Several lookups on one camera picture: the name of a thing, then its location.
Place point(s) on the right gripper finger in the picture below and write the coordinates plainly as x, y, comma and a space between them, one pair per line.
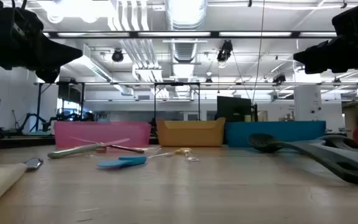
319, 59

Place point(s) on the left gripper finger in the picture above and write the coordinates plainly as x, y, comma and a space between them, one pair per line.
57, 56

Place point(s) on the grey-blue silicone spoon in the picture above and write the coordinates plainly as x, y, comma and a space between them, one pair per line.
343, 143

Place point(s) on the black slotted spoon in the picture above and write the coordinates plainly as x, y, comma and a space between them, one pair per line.
264, 143

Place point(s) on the white pillar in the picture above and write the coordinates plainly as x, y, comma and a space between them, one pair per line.
308, 102

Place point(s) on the black ceiling spotlight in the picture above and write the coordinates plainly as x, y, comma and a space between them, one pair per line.
117, 55
278, 79
225, 51

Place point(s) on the background robot arms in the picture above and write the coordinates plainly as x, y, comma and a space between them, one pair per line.
47, 126

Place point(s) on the blue plastic bin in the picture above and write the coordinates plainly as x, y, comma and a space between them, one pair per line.
291, 130

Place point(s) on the black rig bar with lights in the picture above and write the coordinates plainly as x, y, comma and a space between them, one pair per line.
132, 34

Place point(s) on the pink plastic bin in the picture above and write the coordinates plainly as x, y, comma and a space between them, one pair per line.
104, 130

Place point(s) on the black background workbench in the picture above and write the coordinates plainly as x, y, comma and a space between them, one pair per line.
11, 141

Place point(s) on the black background monitor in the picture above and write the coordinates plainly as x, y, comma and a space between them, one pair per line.
233, 109

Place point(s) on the orange plastic bin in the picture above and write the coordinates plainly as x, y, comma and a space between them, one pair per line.
191, 133

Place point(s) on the black background station frame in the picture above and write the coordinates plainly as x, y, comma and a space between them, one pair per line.
155, 102

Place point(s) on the silver ventilation duct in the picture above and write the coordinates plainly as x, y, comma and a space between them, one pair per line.
183, 49

